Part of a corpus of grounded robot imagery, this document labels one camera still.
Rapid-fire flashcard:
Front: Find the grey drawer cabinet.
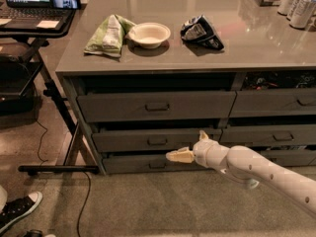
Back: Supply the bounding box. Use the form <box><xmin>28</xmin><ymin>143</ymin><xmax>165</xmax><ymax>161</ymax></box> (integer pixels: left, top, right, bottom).
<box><xmin>56</xmin><ymin>0</ymin><xmax>316</xmax><ymax>173</ymax></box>

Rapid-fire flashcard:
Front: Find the white paper bowl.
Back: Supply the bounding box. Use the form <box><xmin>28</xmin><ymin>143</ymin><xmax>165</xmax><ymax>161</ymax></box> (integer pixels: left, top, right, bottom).
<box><xmin>128</xmin><ymin>23</ymin><xmax>171</xmax><ymax>49</ymax></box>

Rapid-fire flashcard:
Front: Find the yellow sticky note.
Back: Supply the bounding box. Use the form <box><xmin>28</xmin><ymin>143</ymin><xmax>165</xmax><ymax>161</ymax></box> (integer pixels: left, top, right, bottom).
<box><xmin>37</xmin><ymin>21</ymin><xmax>58</xmax><ymax>29</ymax></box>

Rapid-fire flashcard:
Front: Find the black white sneaker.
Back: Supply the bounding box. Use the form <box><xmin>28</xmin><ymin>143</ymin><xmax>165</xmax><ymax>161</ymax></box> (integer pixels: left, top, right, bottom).
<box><xmin>0</xmin><ymin>192</ymin><xmax>42</xmax><ymax>234</ymax></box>

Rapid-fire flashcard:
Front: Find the black floor cable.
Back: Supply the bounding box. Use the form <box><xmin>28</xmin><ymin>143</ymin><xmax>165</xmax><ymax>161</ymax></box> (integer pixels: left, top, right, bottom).
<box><xmin>33</xmin><ymin>92</ymin><xmax>92</xmax><ymax>237</ymax></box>

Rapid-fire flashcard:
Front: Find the green chip bag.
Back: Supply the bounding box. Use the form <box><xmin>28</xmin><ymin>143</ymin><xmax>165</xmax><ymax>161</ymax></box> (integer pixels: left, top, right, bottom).
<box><xmin>84</xmin><ymin>14</ymin><xmax>135</xmax><ymax>58</ymax></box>

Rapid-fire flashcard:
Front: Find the black laptop stand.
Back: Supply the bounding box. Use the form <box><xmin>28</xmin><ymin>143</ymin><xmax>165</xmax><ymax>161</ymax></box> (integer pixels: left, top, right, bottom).
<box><xmin>0</xmin><ymin>11</ymin><xmax>99</xmax><ymax>176</ymax></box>

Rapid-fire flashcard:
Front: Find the black blue chip bag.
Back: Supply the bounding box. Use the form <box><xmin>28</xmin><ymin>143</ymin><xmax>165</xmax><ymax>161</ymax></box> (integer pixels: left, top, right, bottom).
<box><xmin>181</xmin><ymin>15</ymin><xmax>224</xmax><ymax>50</ymax></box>

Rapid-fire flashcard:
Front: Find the black smartphone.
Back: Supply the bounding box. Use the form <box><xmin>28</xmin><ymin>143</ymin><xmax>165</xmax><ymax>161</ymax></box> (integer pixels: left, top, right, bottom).
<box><xmin>49</xmin><ymin>0</ymin><xmax>81</xmax><ymax>10</ymax></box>

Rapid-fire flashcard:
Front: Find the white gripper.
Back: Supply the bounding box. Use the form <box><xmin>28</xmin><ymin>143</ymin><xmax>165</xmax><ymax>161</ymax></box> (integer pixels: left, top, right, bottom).
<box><xmin>166</xmin><ymin>130</ymin><xmax>218</xmax><ymax>168</ymax></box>

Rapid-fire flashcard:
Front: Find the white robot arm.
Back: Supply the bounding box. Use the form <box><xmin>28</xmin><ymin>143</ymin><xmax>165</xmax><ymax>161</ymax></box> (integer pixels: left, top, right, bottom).
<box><xmin>166</xmin><ymin>130</ymin><xmax>316</xmax><ymax>217</ymax></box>

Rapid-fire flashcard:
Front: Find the open black laptop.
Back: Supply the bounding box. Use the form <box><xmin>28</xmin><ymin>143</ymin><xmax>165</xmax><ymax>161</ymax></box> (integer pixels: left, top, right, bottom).
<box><xmin>0</xmin><ymin>0</ymin><xmax>73</xmax><ymax>32</ymax></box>

